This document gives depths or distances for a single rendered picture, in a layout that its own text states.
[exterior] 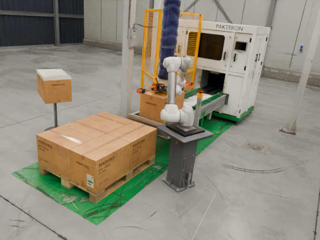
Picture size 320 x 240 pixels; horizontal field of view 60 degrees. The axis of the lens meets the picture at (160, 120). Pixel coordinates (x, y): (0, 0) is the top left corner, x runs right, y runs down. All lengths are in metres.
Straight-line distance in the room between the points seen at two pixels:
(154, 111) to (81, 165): 1.35
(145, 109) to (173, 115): 0.94
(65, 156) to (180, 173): 1.36
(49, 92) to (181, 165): 2.31
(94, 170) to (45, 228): 0.71
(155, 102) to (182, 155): 0.97
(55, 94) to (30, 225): 2.09
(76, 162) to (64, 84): 1.64
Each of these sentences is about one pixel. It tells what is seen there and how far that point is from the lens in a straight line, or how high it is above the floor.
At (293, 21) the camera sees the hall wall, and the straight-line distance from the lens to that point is 12.01.
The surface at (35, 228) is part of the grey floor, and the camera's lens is 3.10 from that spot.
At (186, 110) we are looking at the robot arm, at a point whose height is 1.03.
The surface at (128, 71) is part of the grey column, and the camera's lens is 4.90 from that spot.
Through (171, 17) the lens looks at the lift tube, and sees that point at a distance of 3.88.
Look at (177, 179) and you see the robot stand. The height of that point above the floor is 0.14.
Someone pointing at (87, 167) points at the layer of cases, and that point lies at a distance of 3.11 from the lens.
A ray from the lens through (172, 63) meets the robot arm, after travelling 3.19.
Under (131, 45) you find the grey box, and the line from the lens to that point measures 4.79.
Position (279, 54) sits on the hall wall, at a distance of 12.09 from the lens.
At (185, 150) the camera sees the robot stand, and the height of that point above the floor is 0.55.
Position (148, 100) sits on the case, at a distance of 3.95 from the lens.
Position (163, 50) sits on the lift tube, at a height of 1.57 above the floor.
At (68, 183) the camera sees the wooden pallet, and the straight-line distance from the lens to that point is 3.49.
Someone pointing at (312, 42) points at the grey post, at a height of 1.78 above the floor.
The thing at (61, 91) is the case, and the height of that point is 0.80.
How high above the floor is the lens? 2.03
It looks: 21 degrees down
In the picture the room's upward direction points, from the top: 5 degrees clockwise
